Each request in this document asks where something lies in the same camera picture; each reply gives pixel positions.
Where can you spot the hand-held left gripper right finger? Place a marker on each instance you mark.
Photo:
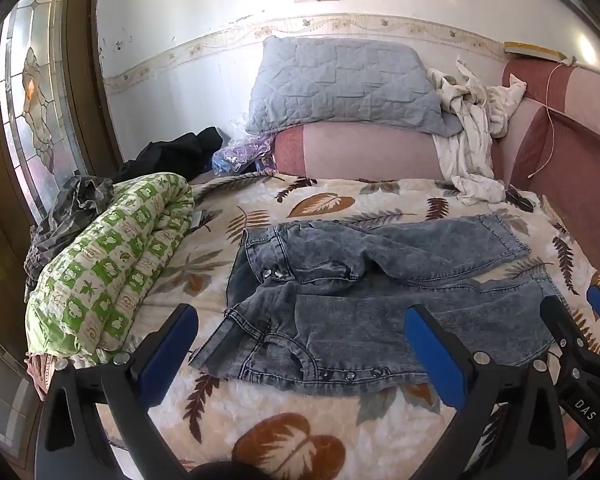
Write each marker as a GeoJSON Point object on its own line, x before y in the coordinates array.
{"type": "Point", "coordinates": [435, 355]}

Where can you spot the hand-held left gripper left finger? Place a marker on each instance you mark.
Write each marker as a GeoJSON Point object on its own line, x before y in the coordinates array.
{"type": "Point", "coordinates": [170, 355]}

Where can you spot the grey-blue denim pants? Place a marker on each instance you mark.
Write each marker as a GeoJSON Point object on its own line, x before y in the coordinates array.
{"type": "Point", "coordinates": [360, 325]}

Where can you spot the leaf print blanket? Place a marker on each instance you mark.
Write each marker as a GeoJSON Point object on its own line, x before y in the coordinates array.
{"type": "Point", "coordinates": [205, 280]}

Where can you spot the green and white patterned quilt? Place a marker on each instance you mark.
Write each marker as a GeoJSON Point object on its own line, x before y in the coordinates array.
{"type": "Point", "coordinates": [110, 260]}

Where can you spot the pink knitted cloth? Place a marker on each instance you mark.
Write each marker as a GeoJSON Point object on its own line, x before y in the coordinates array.
{"type": "Point", "coordinates": [39, 375]}

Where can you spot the grey camouflage cloth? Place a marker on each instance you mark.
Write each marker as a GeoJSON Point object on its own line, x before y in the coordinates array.
{"type": "Point", "coordinates": [65, 220]}

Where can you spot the black cloth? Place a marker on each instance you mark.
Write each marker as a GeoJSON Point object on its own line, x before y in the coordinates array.
{"type": "Point", "coordinates": [175, 152]}

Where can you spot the white crumpled cloth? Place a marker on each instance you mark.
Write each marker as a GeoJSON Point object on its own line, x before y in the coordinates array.
{"type": "Point", "coordinates": [467, 150]}

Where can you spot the pink padded headboard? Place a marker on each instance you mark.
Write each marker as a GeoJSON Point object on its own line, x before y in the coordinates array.
{"type": "Point", "coordinates": [370, 152]}

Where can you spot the white rod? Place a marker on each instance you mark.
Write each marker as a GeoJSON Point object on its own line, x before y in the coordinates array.
{"type": "Point", "coordinates": [585, 66]}

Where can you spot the yellow book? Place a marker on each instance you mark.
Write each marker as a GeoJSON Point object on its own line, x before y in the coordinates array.
{"type": "Point", "coordinates": [532, 50]}

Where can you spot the grey quilted pillow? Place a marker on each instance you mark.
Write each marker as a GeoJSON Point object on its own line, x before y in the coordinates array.
{"type": "Point", "coordinates": [340, 80]}

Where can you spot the wooden stained glass door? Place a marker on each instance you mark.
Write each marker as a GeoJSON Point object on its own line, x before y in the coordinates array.
{"type": "Point", "coordinates": [35, 85]}

